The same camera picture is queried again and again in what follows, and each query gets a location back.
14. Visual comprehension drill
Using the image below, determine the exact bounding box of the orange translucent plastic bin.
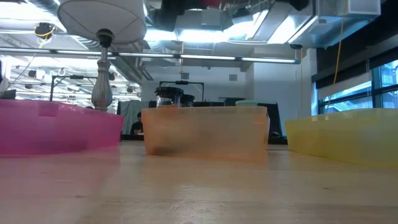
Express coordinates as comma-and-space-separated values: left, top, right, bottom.
141, 105, 271, 162

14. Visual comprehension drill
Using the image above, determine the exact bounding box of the grey ceiling air duct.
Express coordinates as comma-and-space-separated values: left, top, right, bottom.
287, 0, 382, 49

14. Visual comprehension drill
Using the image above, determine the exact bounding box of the long ceiling light bar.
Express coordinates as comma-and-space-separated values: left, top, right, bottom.
0, 46, 301, 65

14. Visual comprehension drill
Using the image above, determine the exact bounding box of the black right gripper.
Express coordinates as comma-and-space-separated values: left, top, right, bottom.
289, 0, 312, 12

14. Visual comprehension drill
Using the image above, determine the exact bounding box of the grey hanging cloth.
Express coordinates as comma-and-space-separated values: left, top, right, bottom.
119, 100, 150, 135

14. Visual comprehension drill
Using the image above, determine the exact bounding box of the black-capped hourglass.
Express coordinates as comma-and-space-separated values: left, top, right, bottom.
154, 86, 184, 108
180, 94, 196, 108

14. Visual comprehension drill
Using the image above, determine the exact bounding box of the black-framed window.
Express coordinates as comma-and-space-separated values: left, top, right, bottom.
317, 58, 398, 114

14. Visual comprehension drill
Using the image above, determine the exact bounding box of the black round ceiling fixture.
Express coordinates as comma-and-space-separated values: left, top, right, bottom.
34, 22, 56, 40

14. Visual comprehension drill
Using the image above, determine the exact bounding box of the red wall charger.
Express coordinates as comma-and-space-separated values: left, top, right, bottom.
198, 0, 222, 9

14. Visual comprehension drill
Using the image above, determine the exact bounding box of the yellow translucent plastic bin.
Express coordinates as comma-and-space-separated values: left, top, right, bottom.
285, 108, 398, 167

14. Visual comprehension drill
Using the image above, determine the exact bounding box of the white lamp shade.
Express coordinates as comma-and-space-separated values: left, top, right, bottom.
57, 0, 147, 44

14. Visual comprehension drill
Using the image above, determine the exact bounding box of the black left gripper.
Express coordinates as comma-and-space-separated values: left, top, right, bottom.
148, 0, 200, 32

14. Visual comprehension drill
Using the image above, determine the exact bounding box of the pink translucent plastic bin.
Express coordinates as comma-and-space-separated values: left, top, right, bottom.
0, 98, 124, 156

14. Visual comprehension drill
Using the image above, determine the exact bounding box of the silver metal lamp base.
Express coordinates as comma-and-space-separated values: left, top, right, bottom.
91, 28, 115, 112

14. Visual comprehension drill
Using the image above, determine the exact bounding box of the person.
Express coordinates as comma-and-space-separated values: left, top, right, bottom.
129, 111, 144, 135

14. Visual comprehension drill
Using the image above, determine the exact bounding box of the black rig frame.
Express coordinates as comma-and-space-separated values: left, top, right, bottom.
159, 80, 205, 102
49, 74, 95, 102

